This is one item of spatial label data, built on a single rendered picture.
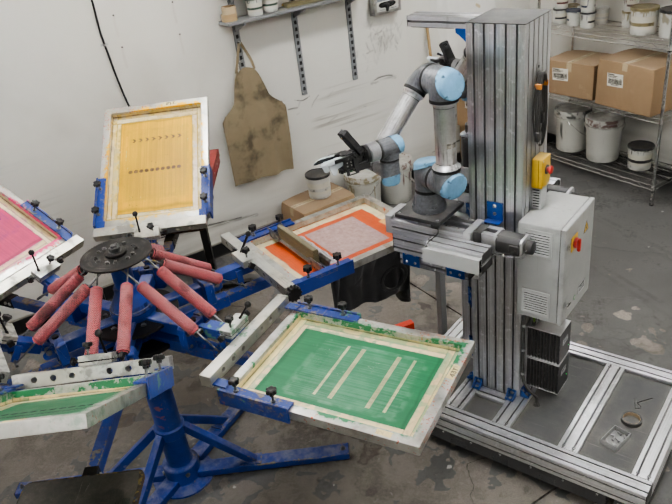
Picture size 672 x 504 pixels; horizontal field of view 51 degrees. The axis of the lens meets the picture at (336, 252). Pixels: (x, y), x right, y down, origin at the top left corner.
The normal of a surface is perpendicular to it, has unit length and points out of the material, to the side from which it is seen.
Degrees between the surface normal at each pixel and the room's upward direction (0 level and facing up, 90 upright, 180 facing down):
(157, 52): 90
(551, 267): 90
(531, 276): 90
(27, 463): 0
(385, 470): 0
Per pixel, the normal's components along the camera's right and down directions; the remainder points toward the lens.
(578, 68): -0.77, 0.37
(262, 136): 0.06, 0.47
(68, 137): 0.54, 0.36
